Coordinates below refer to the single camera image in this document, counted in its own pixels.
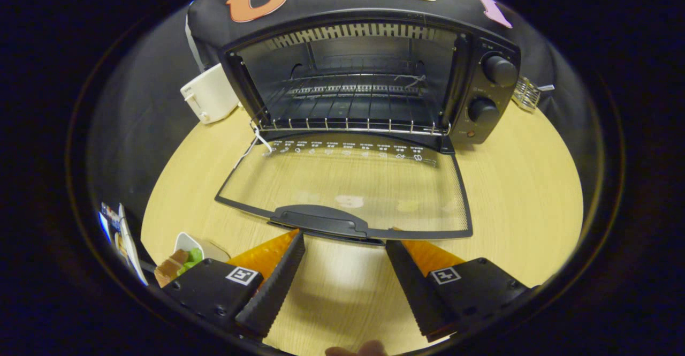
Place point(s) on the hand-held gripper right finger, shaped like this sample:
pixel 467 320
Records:
pixel 415 286

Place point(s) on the white pop-up toaster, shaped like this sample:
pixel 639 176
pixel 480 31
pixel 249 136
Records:
pixel 211 93

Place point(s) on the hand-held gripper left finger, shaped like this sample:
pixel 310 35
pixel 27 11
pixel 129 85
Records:
pixel 275 286

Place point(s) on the small white rectangular tray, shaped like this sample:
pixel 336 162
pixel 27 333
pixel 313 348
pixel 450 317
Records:
pixel 214 250

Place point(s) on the white bread sandwich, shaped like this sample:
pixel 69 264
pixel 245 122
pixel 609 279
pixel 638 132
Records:
pixel 179 265

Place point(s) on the black toaster oven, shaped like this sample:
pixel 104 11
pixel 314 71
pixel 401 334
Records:
pixel 481 110

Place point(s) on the blue and white printed clutter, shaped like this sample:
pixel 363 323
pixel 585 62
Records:
pixel 124 238

